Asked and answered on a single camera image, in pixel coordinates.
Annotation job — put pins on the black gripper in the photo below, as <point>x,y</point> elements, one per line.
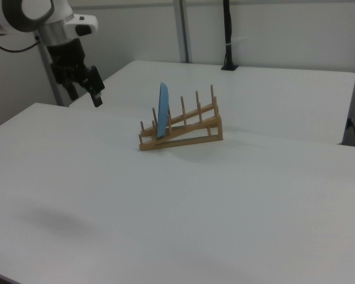
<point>66,60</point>

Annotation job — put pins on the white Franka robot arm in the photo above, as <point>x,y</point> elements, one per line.
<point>14,17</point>

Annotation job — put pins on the grey vertical frame post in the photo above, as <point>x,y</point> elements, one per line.
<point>54,88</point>

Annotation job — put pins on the blue plastic plate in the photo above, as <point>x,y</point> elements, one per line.
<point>163,109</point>

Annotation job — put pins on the aluminium frame post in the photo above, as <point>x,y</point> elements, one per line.
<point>183,29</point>

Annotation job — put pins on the black pole with base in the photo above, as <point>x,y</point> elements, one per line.
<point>228,32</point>

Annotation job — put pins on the wooden plate rack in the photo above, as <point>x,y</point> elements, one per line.
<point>192,133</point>

